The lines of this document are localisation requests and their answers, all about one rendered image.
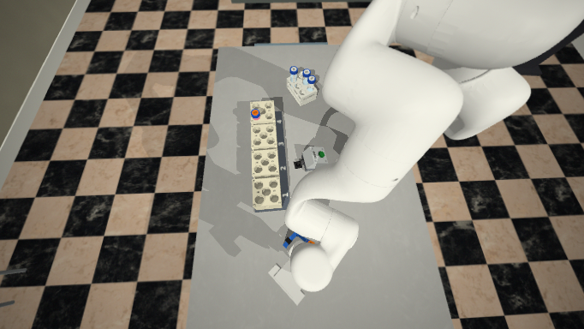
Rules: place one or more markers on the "cream bucket adapter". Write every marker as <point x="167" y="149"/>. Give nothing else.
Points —
<point x="267" y="114"/>
<point x="267" y="193"/>
<point x="263" y="137"/>
<point x="265" y="164"/>

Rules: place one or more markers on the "blue tube rack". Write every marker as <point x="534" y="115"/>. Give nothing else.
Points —
<point x="292" y="237"/>

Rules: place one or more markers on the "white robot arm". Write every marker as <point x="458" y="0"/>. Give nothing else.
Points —
<point x="401" y="105"/>

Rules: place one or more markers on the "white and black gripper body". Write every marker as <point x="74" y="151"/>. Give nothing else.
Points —
<point x="293" y="244"/>

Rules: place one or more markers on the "white tube rack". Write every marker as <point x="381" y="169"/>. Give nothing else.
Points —
<point x="301" y="95"/>

